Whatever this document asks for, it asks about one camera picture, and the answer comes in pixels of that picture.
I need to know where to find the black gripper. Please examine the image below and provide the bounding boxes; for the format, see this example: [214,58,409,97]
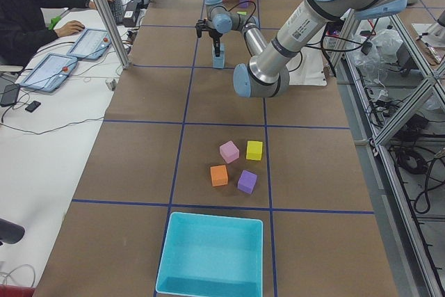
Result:
[209,29,223,58]

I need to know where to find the light blue foam block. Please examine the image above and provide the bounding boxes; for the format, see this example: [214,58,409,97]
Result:
[212,56,225,69]
[212,43,225,58]

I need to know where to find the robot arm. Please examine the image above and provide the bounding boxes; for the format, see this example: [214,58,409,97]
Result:
[204,0,407,98]

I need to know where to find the person's hand on mouse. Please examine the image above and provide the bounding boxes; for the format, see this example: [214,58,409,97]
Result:
[54,20,85,38]

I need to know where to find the purple foam block right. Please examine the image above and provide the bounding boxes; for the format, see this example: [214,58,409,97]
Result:
[238,0,250,8]

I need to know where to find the purple foam block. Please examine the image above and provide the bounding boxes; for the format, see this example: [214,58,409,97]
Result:
[237,170,257,194]
[238,0,250,8]

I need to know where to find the pink foam block left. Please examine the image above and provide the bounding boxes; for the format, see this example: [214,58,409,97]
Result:
[219,141,240,163]

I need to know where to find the yellow foam block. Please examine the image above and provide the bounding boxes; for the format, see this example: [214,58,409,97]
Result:
[246,141,263,161]

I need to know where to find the black keyboard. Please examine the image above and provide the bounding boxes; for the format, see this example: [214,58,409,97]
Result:
[108,0,124,25]

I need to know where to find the blue teach pendant far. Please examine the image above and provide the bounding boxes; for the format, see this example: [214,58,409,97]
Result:
[67,29,111,61]

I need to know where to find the blue teach pendant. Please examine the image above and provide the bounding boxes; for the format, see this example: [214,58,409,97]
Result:
[19,53,78,93]
[67,29,111,61]

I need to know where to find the orange foam block left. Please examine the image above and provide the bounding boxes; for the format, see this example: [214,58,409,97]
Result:
[210,165,229,187]

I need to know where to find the purple foam block left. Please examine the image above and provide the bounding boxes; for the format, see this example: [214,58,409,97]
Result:
[237,170,257,194]

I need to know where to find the blue teach pendant near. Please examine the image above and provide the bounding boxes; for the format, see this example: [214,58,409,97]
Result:
[19,53,78,93]

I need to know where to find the small black phone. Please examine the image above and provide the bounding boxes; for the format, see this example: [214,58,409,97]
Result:
[25,100,41,113]

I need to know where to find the seated person in black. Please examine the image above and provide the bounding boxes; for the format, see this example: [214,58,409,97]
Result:
[1,0,97,67]

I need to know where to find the cyan plastic bin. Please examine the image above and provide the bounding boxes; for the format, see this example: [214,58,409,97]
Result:
[155,212,264,296]

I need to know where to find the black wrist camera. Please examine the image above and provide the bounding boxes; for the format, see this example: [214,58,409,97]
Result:
[195,19,209,38]

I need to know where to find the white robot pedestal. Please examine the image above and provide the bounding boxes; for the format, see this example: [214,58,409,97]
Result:
[286,48,326,86]

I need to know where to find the aluminium frame post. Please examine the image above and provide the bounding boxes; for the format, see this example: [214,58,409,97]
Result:
[93,0,130,70]

